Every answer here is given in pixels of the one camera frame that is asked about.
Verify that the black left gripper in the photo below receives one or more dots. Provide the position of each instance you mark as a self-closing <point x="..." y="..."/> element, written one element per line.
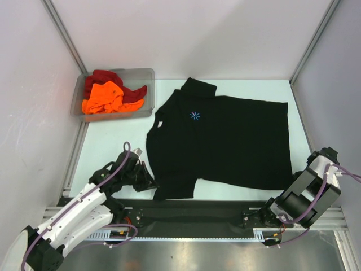
<point x="147" y="182"/>

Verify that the black t-shirt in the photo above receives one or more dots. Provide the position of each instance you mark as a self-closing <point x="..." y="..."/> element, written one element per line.
<point x="198" y="134"/>

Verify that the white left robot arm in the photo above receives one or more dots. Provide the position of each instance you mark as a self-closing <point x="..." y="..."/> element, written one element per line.
<point x="92" y="209"/>

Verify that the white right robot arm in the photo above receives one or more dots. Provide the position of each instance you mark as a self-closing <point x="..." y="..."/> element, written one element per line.
<point x="313" y="191"/>

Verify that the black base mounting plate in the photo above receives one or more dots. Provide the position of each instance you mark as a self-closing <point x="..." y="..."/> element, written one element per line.
<point x="189" y="218"/>

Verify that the clear plastic bin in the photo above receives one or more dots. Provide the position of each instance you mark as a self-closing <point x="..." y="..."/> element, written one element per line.
<point x="139" y="82"/>

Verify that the orange t-shirt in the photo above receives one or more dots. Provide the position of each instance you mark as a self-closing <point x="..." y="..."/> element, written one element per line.
<point x="109" y="98"/>

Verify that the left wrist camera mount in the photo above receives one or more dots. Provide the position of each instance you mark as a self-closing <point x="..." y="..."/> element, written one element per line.
<point x="129" y="159"/>

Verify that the white slotted cable duct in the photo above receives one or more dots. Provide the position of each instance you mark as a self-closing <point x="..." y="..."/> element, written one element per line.
<point x="256" y="236"/>

